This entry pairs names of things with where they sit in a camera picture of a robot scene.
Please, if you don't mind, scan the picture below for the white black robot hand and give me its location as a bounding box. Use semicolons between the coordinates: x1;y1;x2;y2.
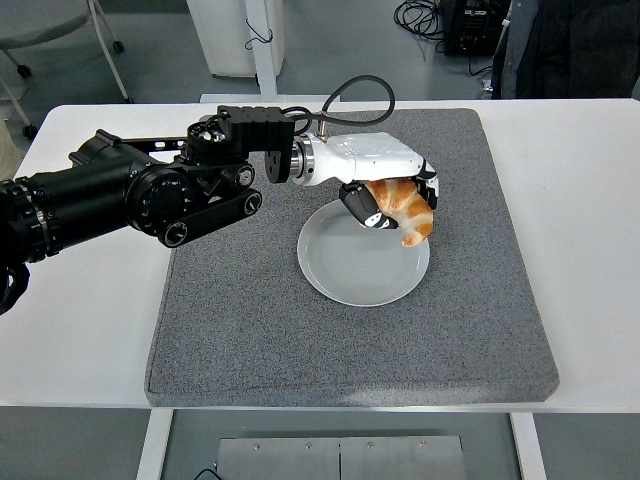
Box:
304;131;441;231

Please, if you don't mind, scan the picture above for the golden croissant bread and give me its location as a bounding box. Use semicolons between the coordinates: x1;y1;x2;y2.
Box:
364;177;435;248

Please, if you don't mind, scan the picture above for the pale grey round plate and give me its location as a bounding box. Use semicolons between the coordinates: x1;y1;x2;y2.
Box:
296;199;431;307

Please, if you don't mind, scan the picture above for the grey metal plate with screws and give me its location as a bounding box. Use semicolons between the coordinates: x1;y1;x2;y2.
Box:
215;435;467;480

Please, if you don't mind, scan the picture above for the white table column with foot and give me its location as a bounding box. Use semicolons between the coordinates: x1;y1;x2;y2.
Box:
199;0;342;104

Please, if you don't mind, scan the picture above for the black equipment box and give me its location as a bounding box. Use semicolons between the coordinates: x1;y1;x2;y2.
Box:
439;0;512;59

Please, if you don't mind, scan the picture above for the grey speckled mat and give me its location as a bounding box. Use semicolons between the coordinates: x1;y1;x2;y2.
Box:
144;107;560;407

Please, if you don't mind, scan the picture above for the white table leg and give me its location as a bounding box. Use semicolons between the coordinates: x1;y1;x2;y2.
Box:
135;408;175;480
509;412;547;480

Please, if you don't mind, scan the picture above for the grey chair with casters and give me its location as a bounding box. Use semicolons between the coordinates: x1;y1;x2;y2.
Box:
0;0;135;139

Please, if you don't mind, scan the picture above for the tangle of black cables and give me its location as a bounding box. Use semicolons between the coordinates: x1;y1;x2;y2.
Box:
393;0;449;54

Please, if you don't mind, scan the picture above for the thin black cable on column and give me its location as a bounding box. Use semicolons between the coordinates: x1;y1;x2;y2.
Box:
243;18;275;51

